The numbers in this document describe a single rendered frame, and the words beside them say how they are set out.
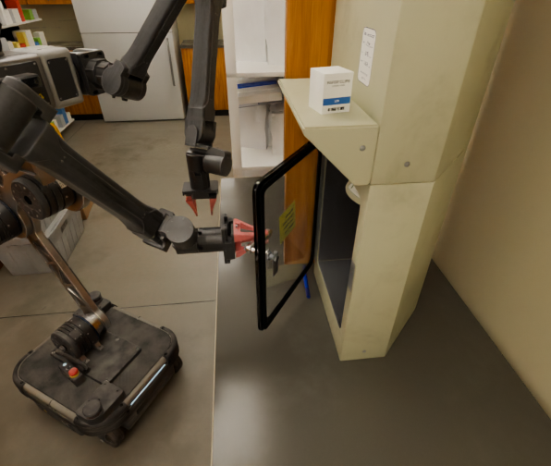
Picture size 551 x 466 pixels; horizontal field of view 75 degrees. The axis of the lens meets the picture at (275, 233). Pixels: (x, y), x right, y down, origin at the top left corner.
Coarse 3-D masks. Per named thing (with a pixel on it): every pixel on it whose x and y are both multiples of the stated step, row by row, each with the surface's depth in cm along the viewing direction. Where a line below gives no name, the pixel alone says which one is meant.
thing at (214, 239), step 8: (224, 216) 80; (224, 224) 78; (200, 232) 79; (208, 232) 79; (216, 232) 79; (224, 232) 77; (200, 240) 79; (208, 240) 79; (216, 240) 79; (224, 240) 78; (200, 248) 80; (208, 248) 79; (216, 248) 80; (224, 248) 79; (224, 256) 81
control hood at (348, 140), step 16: (288, 80) 76; (304, 80) 76; (288, 96) 65; (304, 96) 65; (304, 112) 57; (352, 112) 57; (304, 128) 52; (320, 128) 52; (336, 128) 52; (352, 128) 52; (368, 128) 52; (320, 144) 53; (336, 144) 53; (352, 144) 54; (368, 144) 54; (336, 160) 55; (352, 160) 55; (368, 160) 56; (352, 176) 57; (368, 176) 57
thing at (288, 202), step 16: (304, 144) 78; (304, 160) 79; (288, 176) 74; (304, 176) 82; (272, 192) 69; (288, 192) 76; (304, 192) 85; (272, 208) 71; (288, 208) 79; (304, 208) 88; (256, 224) 67; (272, 224) 73; (288, 224) 81; (304, 224) 91; (256, 240) 70; (272, 240) 76; (288, 240) 84; (304, 240) 95; (256, 256) 72; (288, 256) 87; (304, 256) 98; (256, 272) 75; (272, 272) 81; (288, 272) 91; (256, 288) 77; (272, 288) 84; (288, 288) 94; (272, 304) 87
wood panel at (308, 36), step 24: (288, 0) 74; (312, 0) 74; (336, 0) 75; (288, 24) 76; (312, 24) 77; (288, 48) 79; (312, 48) 79; (288, 72) 82; (288, 120) 88; (288, 144) 92
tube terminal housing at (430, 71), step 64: (384, 0) 49; (448, 0) 44; (512, 0) 56; (384, 64) 50; (448, 64) 49; (384, 128) 53; (448, 128) 54; (384, 192) 59; (448, 192) 74; (384, 256) 68; (384, 320) 78
